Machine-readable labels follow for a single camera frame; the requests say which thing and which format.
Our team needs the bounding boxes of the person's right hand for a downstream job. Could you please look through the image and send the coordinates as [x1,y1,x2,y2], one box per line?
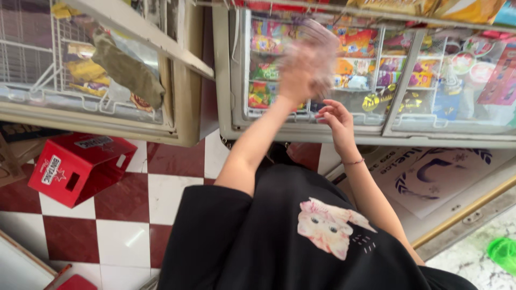
[314,99,359,162]

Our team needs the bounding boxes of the person's left hand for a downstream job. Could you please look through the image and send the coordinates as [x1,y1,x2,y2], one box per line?
[276,18,342,108]

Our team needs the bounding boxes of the sliding glass freezer lid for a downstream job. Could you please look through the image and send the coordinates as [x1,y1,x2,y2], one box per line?
[382,29,516,137]
[230,8,426,134]

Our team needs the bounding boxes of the heap of colourful ice cream packets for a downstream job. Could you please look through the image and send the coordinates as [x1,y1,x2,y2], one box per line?
[248,18,448,111]

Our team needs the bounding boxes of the white chest freezer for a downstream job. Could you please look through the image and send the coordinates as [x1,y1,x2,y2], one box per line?
[212,5,516,149]

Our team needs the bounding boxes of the white poster with blue print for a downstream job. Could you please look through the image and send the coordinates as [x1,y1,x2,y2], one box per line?
[369,147,516,220]

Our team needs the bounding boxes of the row of hanging snack packets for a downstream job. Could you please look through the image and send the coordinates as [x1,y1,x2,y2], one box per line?
[234,0,516,27]

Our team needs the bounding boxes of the beige chest freezer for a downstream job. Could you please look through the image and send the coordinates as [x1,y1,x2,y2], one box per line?
[0,0,220,148]

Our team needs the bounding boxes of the black shirt with cat print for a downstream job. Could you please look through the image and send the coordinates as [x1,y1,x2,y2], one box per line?
[156,163,480,290]

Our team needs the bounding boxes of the olive green cloth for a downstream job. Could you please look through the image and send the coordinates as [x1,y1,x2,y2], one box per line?
[89,27,166,110]

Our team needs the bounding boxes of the green plastic container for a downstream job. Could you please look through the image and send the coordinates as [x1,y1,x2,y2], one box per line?
[486,237,516,277]

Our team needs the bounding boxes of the yellow frozen food packets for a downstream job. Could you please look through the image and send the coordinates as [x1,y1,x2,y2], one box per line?
[52,2,111,98]

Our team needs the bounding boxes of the red plastic bottle crate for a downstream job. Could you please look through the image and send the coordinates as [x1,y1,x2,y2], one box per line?
[27,133,138,209]

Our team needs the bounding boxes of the small red plastic stool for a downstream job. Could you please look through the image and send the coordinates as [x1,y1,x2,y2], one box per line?
[56,274,98,290]

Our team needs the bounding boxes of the brown cardboard box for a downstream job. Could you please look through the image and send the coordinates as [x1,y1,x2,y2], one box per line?
[0,136,49,188]

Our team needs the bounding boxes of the white board with wooden edge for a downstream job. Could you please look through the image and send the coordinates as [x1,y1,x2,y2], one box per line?
[0,230,58,290]

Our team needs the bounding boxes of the white wire freezer basket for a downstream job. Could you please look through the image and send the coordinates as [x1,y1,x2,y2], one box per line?
[0,0,162,121]

